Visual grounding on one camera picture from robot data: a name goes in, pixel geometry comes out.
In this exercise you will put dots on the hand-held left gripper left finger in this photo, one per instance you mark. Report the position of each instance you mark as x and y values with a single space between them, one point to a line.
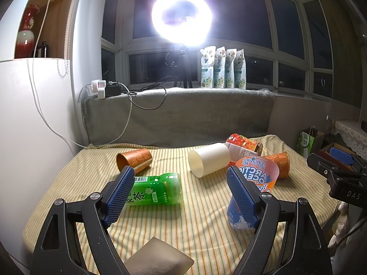
120 197

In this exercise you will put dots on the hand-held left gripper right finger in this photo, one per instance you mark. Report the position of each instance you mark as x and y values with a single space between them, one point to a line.
240 200

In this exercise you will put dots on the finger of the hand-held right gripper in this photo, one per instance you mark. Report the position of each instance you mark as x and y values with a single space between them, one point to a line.
318 163
342 154

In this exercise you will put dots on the blue and orange printed cup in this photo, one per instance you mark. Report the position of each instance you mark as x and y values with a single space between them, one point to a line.
258 174

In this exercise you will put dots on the green plastic bottle cup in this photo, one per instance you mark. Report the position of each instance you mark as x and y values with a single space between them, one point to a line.
157 190

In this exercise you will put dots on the orange patterned paper cup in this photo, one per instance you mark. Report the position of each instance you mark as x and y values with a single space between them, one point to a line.
279 163
133 160

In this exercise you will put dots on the plain white cup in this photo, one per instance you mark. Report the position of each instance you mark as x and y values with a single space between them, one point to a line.
209 159

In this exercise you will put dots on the red fruit printed cup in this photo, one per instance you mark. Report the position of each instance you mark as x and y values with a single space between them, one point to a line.
242 146

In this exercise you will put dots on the green paper bag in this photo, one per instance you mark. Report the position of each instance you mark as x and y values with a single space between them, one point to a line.
306 144

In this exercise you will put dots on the white lace cloth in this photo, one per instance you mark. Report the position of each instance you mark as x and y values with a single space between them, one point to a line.
349 133

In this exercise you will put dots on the pink fuzzy cloth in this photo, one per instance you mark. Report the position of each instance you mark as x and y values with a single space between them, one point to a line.
341 223

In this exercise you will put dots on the yellow striped sheet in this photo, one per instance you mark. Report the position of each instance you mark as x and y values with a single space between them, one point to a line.
195 220

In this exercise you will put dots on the brown paper piece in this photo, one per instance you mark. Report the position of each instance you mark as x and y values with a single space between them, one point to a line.
159 256

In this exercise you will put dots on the grey blanket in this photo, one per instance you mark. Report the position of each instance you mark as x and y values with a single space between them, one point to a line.
186 114

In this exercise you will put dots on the white cabinet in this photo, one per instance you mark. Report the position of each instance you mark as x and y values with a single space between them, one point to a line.
37 137

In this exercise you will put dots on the black power adapter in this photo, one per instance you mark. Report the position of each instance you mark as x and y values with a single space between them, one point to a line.
112 91

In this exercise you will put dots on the white plug adapter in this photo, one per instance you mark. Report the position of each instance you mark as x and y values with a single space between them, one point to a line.
101 90
94 86

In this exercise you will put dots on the white green refill pouch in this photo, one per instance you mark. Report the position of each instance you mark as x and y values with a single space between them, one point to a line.
219 68
230 70
240 71
207 68

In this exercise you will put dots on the black tripod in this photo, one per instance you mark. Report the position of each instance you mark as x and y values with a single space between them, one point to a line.
185 71

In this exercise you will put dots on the dark bottle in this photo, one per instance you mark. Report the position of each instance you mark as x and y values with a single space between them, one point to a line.
43 50

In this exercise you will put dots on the wooden shelf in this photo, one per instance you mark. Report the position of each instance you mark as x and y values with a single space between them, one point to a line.
58 25

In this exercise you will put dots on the red and white vase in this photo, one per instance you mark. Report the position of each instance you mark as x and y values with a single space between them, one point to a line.
26 37

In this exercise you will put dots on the window frame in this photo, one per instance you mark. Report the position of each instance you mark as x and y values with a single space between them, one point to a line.
275 60

